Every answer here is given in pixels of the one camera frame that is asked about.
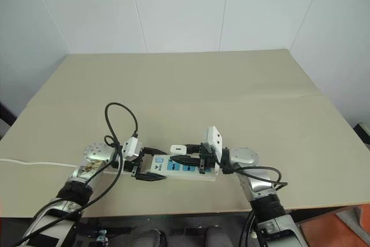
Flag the dark object beside table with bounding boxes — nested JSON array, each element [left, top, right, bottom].
[[0, 101, 14, 128]]

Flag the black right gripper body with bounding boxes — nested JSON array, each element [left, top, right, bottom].
[[198, 141, 217, 174]]

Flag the white charger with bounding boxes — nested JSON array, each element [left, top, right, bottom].
[[169, 144, 188, 157]]

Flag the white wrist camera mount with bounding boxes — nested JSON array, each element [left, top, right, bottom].
[[202, 126, 225, 172], [123, 137, 145, 161]]

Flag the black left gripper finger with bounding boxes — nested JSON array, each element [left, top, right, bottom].
[[143, 146, 168, 157], [135, 172, 167, 183]]

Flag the dark rounded shape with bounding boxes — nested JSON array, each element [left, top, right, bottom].
[[203, 226, 232, 247]]

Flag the white power strip cord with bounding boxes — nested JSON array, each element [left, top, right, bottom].
[[0, 157, 124, 176]]

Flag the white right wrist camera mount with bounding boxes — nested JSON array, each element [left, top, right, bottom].
[[202, 126, 225, 172]]

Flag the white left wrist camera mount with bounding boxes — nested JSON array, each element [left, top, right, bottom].
[[123, 137, 145, 161]]

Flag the white power strip blue sockets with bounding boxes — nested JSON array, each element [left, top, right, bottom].
[[123, 153, 219, 183]]

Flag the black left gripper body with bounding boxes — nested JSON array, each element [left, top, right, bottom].
[[130, 148, 147, 179]]

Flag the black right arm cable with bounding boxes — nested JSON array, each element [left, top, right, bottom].
[[212, 148, 289, 247]]

